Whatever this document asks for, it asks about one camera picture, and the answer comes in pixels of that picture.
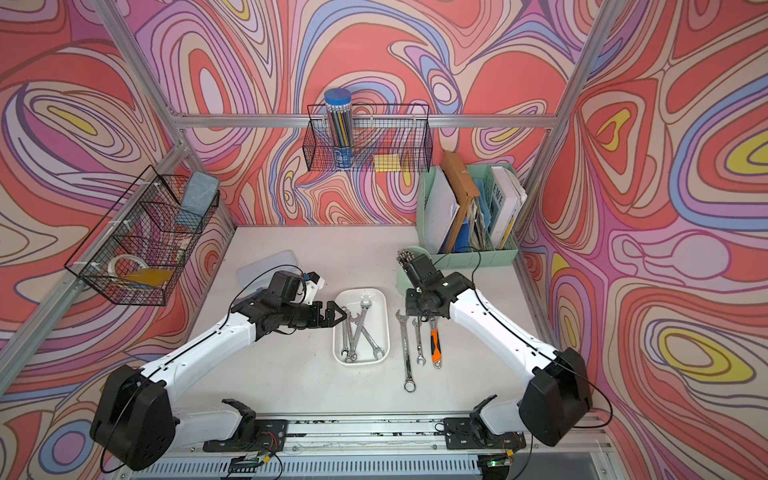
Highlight yellow cloth pad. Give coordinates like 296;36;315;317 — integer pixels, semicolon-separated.
121;268;173;290

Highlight grey blue sponge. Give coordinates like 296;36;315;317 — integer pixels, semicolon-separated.
180;171;220;216

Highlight orange handled adjustable wrench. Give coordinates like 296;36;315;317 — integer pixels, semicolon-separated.
428;317;442;369

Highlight blue capped pencil tube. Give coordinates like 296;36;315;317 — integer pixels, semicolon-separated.
324;88;354;169

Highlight white plastic storage box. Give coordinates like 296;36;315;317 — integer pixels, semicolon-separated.
332;288;390;367

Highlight chrome Greenfield combination wrench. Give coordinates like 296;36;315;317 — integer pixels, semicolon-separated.
347;297;372;363

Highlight small chrome wrench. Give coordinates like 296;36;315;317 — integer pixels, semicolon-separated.
412;317;427;366

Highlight white book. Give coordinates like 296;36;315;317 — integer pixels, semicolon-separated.
490;166;527;250

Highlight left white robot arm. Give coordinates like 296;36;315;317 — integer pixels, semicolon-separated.
89;269;347;471

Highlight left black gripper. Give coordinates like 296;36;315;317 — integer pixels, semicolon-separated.
278;298;347;329

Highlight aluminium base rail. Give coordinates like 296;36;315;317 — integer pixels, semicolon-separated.
113;413;625;479

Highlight green ceramic pen cup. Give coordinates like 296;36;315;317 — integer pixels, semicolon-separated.
395;245;430;296

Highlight black wire wall basket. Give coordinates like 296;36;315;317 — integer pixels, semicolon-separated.
302;101;434;173

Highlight black wire side basket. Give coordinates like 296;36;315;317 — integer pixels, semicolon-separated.
65;166;220;306

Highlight clear tape roll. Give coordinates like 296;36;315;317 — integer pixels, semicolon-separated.
107;254;148;278

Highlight green plastic file organizer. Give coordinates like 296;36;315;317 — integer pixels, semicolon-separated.
416;164;519;270

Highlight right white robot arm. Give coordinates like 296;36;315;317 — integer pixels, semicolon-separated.
397;249;593;447

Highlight orange brown folder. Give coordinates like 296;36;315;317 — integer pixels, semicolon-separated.
441;151;480;253

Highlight yellow sticky notes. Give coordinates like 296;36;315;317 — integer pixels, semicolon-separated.
373;153;402;173

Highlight long chrome combination wrench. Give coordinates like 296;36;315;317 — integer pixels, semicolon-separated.
395;310;417;393

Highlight chrome 18mm combination wrench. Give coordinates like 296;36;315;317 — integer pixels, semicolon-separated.
353;308;385;361

